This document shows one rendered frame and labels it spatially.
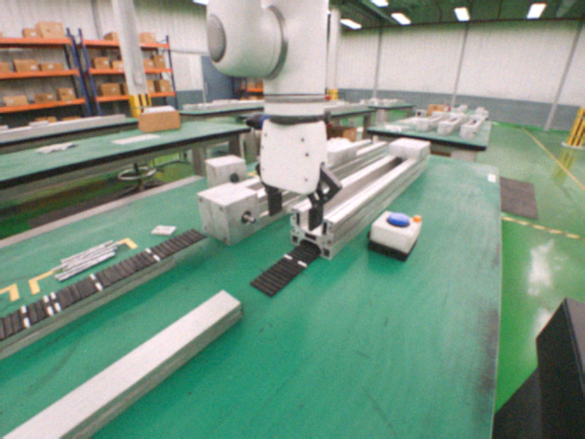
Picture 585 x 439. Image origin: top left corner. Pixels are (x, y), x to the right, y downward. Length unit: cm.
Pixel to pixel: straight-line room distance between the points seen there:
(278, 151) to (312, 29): 16
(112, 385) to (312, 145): 36
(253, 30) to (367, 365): 40
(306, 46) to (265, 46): 6
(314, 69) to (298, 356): 36
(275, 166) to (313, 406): 31
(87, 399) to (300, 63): 44
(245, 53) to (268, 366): 36
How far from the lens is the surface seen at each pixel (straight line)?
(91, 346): 45
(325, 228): 48
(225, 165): 79
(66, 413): 36
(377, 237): 53
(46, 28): 1010
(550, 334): 46
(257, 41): 30
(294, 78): 34
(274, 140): 38
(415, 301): 46
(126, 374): 36
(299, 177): 36
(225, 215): 51
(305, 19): 35
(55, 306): 49
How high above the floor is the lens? 108
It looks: 28 degrees down
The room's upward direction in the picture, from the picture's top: straight up
